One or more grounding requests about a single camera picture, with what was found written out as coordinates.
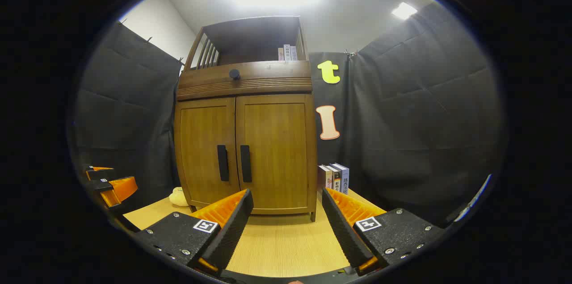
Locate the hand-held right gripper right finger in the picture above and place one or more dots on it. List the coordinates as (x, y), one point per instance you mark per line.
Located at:
(342, 230)

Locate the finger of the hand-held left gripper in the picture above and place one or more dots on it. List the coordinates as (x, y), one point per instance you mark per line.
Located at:
(100, 173)
(103, 185)

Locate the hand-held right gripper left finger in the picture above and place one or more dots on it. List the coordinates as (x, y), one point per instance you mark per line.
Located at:
(232, 226)

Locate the wooden shoe cabinet door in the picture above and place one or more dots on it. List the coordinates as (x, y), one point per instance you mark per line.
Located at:
(277, 150)
(201, 150)

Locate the wooden double-door shoe cabinet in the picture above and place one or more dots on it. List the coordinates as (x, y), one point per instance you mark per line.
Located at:
(250, 81)

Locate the white cover book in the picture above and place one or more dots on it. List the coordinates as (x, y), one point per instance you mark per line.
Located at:
(345, 179)

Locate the dark spine book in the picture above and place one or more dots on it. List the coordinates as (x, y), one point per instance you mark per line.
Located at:
(336, 179)

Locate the brown cover book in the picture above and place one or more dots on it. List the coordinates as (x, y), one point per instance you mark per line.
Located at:
(324, 177)

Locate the pale yellow plush toy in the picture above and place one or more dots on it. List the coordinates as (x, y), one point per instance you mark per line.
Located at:
(178, 197)

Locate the black backdrop cloth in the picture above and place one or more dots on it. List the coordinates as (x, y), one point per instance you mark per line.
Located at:
(424, 119)

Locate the black round drawer knob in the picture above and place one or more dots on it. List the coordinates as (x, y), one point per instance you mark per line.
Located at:
(234, 74)

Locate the small ceiling light panel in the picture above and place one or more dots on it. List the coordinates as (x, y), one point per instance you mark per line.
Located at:
(404, 10)

